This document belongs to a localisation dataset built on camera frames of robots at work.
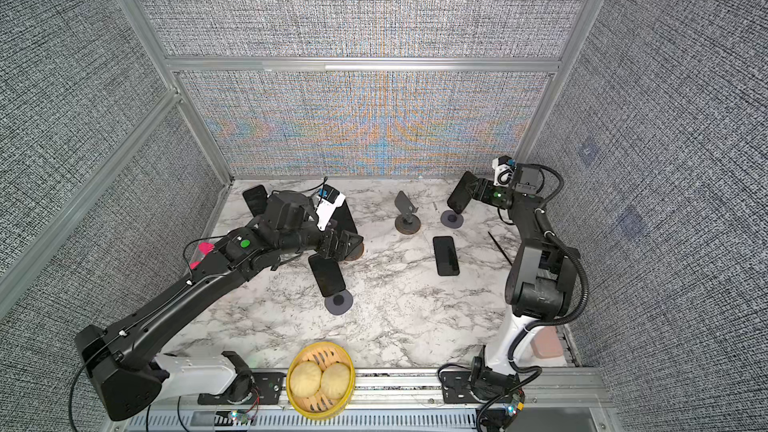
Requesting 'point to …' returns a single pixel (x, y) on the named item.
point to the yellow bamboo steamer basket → (318, 407)
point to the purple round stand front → (338, 303)
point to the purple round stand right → (451, 219)
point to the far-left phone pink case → (256, 199)
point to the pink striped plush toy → (201, 252)
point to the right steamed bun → (335, 381)
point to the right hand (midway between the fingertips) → (477, 185)
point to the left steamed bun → (305, 379)
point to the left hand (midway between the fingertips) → (350, 231)
